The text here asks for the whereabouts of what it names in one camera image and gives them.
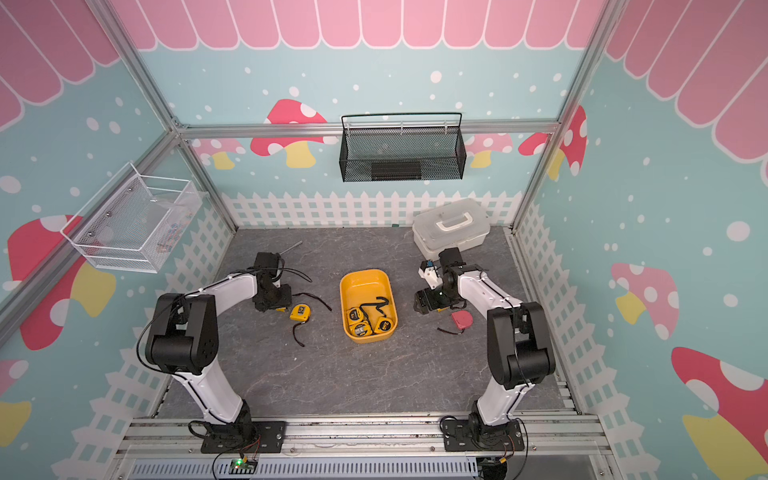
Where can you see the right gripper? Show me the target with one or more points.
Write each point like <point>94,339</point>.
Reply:
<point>431,304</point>

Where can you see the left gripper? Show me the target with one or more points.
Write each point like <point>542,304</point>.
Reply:
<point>285,300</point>

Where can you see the pink tape measure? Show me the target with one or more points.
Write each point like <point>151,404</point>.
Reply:
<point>462,320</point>

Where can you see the yellow storage tray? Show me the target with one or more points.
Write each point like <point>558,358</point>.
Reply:
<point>364,286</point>

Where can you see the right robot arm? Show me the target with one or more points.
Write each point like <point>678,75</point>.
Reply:
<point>518,340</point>

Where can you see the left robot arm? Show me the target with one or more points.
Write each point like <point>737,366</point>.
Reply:
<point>182,340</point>

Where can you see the white plastic lidded box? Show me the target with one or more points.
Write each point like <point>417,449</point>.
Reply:
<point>462,224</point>

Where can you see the orange black screwdriver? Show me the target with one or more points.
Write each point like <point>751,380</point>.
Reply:
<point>292,247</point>

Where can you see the green circuit board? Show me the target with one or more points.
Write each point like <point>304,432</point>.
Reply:
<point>242,466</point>

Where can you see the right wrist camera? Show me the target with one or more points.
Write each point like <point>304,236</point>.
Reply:
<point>430,272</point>

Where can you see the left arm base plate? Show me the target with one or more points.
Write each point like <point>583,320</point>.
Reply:
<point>256,437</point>

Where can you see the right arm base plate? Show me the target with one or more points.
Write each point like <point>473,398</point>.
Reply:
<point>464,435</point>

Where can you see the white wire wall basket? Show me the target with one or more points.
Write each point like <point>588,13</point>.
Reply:
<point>133,222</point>

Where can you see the black mesh wall basket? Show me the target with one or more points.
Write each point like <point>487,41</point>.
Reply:
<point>402,147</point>

